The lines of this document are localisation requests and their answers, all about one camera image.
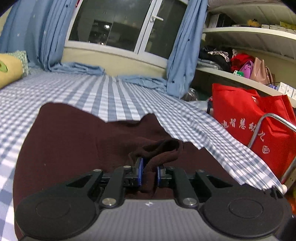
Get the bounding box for dark maroon garment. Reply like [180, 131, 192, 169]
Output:
[13, 103, 238, 240]

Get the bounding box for dark clothes pile on shelf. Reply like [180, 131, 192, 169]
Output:
[199, 46, 233, 72]

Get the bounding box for red clothing on shelf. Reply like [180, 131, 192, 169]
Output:
[230, 53, 255, 73]

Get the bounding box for blue white checked bedsheet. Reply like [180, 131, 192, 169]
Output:
[1, 69, 282, 240]

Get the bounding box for red fabric tote bag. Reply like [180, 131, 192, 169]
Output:
[212, 83, 295, 179]

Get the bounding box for right blue star curtain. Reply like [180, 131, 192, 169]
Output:
[118, 0, 208, 98]

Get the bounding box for blue star curtain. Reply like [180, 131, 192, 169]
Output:
[1, 1, 105, 76]
[118, 0, 208, 98]

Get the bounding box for purple small handbag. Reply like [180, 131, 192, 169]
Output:
[240, 60, 254, 79]

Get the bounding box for pink leather handbag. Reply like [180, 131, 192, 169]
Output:
[250, 57, 274, 85]

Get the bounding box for white framed window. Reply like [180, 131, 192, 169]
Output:
[65, 0, 189, 68]

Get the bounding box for yellow avocado print pillow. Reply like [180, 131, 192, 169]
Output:
[0, 54, 23, 89]

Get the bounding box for green checked small pillow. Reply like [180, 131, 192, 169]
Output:
[8, 50, 30, 77]

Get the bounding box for left blue star curtain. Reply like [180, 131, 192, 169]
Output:
[1, 1, 105, 76]

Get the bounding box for upper white shelf board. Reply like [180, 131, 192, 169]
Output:
[203, 27, 295, 37]

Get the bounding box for white wall shelf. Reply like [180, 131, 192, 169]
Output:
[196, 67, 283, 96]

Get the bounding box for chrome metal bed rail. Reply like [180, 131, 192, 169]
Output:
[247, 112, 296, 186]

